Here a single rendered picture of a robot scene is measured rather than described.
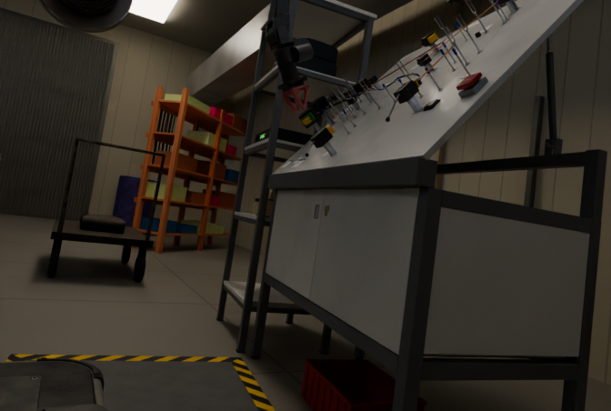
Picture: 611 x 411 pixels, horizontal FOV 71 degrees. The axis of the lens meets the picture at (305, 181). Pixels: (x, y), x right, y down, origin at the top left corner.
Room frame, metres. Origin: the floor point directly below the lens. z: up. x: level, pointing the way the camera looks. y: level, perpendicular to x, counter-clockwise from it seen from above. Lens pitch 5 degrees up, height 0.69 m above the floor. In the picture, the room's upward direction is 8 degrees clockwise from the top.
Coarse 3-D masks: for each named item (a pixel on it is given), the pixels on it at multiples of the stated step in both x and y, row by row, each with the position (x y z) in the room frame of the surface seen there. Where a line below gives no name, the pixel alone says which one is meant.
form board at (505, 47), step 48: (528, 0) 1.48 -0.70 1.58; (576, 0) 1.14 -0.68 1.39; (480, 48) 1.39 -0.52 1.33; (528, 48) 1.08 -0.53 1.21; (384, 96) 1.79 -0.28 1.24; (432, 96) 1.31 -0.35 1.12; (480, 96) 1.03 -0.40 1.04; (336, 144) 1.66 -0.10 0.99; (384, 144) 1.24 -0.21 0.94; (432, 144) 0.99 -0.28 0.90
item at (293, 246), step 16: (288, 192) 1.90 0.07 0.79; (304, 192) 1.72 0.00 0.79; (320, 192) 1.57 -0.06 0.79; (288, 208) 1.87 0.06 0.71; (304, 208) 1.70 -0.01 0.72; (320, 208) 1.55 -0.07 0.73; (288, 224) 1.84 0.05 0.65; (304, 224) 1.68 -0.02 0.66; (272, 240) 2.02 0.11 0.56; (288, 240) 1.81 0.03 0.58; (304, 240) 1.65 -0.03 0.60; (272, 256) 1.98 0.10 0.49; (288, 256) 1.79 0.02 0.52; (304, 256) 1.63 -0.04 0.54; (272, 272) 1.95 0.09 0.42; (288, 272) 1.76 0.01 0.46; (304, 272) 1.61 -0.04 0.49; (304, 288) 1.59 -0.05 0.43
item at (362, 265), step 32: (352, 192) 1.34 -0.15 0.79; (384, 192) 1.17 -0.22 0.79; (416, 192) 1.03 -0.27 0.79; (320, 224) 1.53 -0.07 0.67; (352, 224) 1.31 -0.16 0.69; (384, 224) 1.15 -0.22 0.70; (320, 256) 1.50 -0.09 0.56; (352, 256) 1.29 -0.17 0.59; (384, 256) 1.13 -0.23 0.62; (320, 288) 1.46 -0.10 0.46; (352, 288) 1.26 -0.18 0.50; (384, 288) 1.11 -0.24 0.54; (352, 320) 1.24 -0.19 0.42; (384, 320) 1.09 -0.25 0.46
